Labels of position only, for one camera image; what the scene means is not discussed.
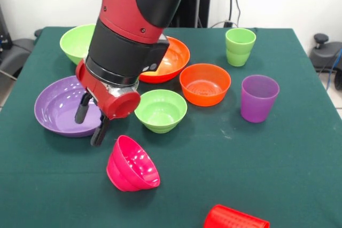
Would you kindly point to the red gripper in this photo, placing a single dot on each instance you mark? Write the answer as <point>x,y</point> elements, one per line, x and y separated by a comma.
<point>107,100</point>

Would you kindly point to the large purple bowl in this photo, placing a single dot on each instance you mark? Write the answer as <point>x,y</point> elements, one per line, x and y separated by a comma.
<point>56,110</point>

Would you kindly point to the pink bowl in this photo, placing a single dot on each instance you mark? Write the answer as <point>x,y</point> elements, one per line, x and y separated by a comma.
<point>125,169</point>

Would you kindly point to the small orange bowl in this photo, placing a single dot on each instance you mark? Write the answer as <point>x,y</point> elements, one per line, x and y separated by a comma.
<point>205,89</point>

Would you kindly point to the red cup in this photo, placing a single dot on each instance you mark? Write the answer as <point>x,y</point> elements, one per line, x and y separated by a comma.
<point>235,218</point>

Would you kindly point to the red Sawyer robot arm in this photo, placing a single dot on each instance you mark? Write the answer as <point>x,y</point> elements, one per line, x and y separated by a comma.
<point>128,11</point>

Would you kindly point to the small green bowl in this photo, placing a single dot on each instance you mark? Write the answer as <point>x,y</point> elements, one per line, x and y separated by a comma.
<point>160,113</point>

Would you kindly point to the large green bowl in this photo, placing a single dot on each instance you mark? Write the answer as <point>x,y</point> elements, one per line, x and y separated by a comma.
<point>76,43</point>

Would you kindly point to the large orange-red bowl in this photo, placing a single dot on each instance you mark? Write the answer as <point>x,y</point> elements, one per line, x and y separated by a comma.
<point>173,59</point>

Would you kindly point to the green cup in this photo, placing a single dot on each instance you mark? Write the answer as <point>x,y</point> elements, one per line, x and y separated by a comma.
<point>240,49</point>

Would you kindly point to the purple cup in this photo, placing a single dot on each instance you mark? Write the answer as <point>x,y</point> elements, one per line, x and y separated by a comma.
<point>257,102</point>

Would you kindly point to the dark green tablecloth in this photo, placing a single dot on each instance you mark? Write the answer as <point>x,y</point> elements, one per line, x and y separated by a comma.
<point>267,158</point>

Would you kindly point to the black pedestal leg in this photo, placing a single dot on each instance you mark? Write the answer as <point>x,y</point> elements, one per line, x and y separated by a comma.
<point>323,54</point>
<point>16,54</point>

